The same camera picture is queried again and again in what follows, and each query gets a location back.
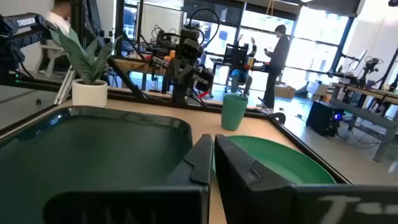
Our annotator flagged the black table clamp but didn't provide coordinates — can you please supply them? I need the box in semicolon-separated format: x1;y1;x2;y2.
257;107;287;125

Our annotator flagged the silver aluminium profile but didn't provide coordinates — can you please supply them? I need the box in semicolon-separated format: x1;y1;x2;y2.
54;68;76;105

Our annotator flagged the black computer tower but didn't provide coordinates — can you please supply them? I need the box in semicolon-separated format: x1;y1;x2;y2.
306;100;345;138

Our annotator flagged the green leafy plant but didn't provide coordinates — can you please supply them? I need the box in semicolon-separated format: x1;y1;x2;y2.
49;27;124;85

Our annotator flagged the person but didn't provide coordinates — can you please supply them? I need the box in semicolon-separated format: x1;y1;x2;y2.
263;24;292;110
46;0;73;37
229;37;258;97

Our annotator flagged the green plastic cup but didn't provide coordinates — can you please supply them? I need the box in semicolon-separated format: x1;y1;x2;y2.
221;94;249;131

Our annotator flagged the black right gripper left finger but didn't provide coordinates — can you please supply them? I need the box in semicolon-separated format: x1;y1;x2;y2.
42;133;214;224

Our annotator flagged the wooden desk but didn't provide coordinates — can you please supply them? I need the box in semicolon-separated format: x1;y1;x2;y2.
113;55;175;94

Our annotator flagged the dark green plastic tray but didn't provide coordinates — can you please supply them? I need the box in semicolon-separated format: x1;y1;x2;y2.
0;105;193;224

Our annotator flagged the cardboard box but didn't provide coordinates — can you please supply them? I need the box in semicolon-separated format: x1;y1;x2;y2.
274;83;297;100

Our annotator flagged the white plant pot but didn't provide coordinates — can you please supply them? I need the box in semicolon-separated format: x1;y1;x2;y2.
72;78;108;108

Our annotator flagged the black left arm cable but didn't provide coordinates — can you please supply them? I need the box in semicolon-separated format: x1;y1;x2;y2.
188;7;221;49

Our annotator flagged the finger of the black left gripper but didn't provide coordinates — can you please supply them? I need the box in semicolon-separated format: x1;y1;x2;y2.
165;58;185;79
183;65;197;88

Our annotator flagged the black office chair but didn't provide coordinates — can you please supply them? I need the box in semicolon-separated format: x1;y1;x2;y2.
222;43;249;94

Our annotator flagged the grey metal workbench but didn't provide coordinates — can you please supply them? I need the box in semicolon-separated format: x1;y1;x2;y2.
330;81;398;162

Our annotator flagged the green plastic plate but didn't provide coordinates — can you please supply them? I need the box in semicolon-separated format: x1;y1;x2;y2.
213;135;337;186

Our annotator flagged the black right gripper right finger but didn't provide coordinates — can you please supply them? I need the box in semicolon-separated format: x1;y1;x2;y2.
214;134;398;224

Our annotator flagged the white plastic chair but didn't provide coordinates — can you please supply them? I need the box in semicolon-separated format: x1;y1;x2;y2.
34;43;68;78

